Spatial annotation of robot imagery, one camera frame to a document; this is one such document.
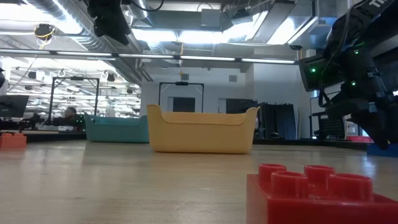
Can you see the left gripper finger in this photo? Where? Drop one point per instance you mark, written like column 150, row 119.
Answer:
column 115, row 29

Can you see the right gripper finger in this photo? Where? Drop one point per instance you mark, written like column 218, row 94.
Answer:
column 345, row 109
column 382, row 124

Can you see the long blue block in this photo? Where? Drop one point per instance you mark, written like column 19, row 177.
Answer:
column 376, row 153

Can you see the small orange block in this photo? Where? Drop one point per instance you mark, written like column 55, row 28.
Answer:
column 12, row 141

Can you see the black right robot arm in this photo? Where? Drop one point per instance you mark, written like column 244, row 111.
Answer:
column 373, row 18

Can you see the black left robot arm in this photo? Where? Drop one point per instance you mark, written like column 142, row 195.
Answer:
column 93, row 3

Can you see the black mesh chair back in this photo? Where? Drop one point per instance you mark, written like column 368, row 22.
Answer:
column 332, row 127

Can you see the red tray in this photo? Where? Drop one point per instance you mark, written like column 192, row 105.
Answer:
column 359, row 139

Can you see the long LED light bar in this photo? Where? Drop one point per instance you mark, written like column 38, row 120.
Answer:
column 146, row 56

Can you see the black curtain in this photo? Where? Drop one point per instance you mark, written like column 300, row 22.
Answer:
column 280, row 121

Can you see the person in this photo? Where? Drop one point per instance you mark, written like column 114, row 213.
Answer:
column 71, row 113

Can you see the teal plastic bin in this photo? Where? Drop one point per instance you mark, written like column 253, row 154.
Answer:
column 118, row 132

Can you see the black cabinet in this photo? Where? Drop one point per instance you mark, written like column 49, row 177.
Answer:
column 241, row 106

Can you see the small red block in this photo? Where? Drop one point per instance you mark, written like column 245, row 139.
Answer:
column 295, row 205

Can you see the black monitor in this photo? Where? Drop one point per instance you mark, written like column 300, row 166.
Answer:
column 12, row 105

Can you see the yellow plastic bin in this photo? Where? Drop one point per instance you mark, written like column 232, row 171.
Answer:
column 202, row 137

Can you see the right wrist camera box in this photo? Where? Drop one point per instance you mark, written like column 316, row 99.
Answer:
column 312, row 74

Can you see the black aluminium table frame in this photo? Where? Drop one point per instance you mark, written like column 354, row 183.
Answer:
column 295, row 142

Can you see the black gantry frame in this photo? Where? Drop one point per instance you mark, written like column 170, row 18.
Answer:
column 182, row 83
column 74, row 78

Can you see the grey wall vent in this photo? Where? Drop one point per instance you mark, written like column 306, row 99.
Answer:
column 233, row 78
column 184, row 77

